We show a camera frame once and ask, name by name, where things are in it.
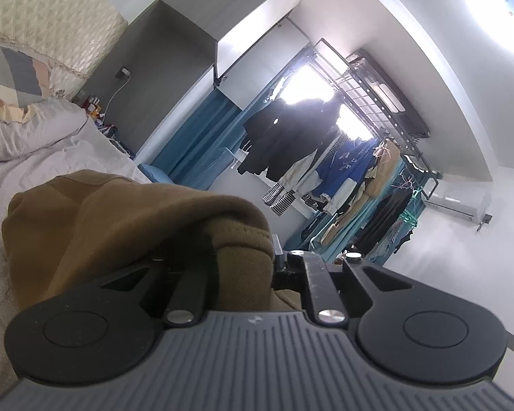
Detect dark hanging garment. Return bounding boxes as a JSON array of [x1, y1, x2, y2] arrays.
[[355, 186, 414, 253]]

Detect beige hanging garment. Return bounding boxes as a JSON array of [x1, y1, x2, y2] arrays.
[[366, 140, 402, 200]]

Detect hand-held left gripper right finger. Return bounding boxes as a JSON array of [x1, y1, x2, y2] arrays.
[[272, 235, 414, 327]]

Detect white charger cable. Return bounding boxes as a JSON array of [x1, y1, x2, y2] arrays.
[[103, 78, 126, 123]]

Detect grey and white wardrobe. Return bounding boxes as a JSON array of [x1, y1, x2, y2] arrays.
[[79, 0, 311, 155]]

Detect blue and white hanging jacket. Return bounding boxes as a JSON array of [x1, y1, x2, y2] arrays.
[[300, 137, 382, 215]]

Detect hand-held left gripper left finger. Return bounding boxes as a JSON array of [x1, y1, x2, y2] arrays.
[[96, 240, 218, 327]]

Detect white air conditioner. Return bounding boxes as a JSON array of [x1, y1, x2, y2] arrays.
[[424, 180, 493, 225]]

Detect black hanging jacket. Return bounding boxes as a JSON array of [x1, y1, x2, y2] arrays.
[[237, 98, 343, 180]]

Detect brown garment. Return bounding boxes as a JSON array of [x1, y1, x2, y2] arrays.
[[1, 170, 303, 313]]

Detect blue curtain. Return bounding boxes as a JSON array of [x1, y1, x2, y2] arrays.
[[150, 47, 318, 191]]

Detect cluster of small bedside bottles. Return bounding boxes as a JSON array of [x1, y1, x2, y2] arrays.
[[81, 96, 131, 155]]

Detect bed with grey sheet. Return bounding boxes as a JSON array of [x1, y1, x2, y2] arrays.
[[0, 94, 159, 399]]

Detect patchwork pillow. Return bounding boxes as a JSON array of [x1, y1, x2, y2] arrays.
[[0, 42, 90, 162]]

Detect black white striped garment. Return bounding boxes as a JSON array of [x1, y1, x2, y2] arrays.
[[262, 182, 298, 215]]

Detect black metal clothes rack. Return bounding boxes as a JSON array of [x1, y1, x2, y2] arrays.
[[313, 38, 444, 189]]

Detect cream quilted headboard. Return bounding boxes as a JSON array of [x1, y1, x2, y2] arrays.
[[0, 0, 129, 103]]

